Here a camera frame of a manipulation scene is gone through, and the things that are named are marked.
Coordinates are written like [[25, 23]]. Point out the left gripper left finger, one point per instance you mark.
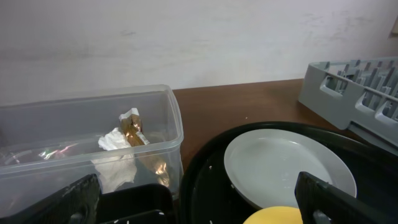
[[75, 203]]

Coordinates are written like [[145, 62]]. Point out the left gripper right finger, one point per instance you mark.
[[320, 202]]

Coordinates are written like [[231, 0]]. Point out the yellow bowl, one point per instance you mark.
[[276, 215]]

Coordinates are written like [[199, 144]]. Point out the white napkin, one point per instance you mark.
[[117, 170]]

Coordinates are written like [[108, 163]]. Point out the gold foil wrapper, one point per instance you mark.
[[131, 126]]

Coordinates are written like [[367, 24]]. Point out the grey dishwasher rack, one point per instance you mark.
[[359, 95]]

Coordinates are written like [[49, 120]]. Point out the black rectangular tray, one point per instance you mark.
[[151, 203]]

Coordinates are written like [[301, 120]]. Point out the grey round plate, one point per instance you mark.
[[263, 166]]

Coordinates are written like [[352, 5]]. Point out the clear plastic storage bin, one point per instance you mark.
[[47, 145]]

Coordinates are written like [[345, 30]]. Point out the round black serving tray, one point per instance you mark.
[[207, 196]]

